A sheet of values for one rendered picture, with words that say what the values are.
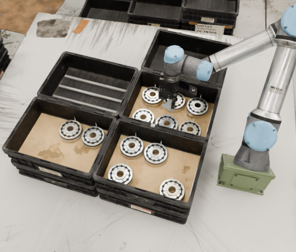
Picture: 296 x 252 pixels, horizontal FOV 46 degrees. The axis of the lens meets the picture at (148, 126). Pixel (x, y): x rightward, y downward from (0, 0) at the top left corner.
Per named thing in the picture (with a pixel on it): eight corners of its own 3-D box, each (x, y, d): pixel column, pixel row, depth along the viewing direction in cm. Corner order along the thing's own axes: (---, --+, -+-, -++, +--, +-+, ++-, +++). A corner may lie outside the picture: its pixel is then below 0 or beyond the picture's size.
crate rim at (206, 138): (221, 91, 161) (222, 87, 159) (207, 143, 145) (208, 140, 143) (139, 71, 168) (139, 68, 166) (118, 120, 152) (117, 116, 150)
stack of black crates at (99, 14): (136, 23, 301) (135, 1, 282) (128, 47, 285) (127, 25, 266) (91, 18, 305) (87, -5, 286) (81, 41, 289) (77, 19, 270)
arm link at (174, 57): (181, 60, 131) (161, 54, 133) (179, 80, 140) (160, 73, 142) (189, 47, 135) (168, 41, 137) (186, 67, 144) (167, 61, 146)
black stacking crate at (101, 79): (139, 84, 176) (139, 69, 166) (119, 131, 160) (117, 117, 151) (68, 67, 183) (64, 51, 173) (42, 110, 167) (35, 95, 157)
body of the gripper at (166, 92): (160, 87, 159) (161, 69, 149) (179, 89, 158) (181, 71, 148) (158, 100, 155) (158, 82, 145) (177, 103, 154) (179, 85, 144)
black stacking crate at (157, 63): (228, 61, 185) (233, 45, 175) (217, 103, 169) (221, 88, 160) (157, 45, 192) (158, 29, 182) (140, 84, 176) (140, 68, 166)
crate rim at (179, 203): (207, 144, 145) (208, 141, 143) (190, 209, 129) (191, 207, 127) (118, 120, 152) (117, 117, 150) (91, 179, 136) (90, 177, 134)
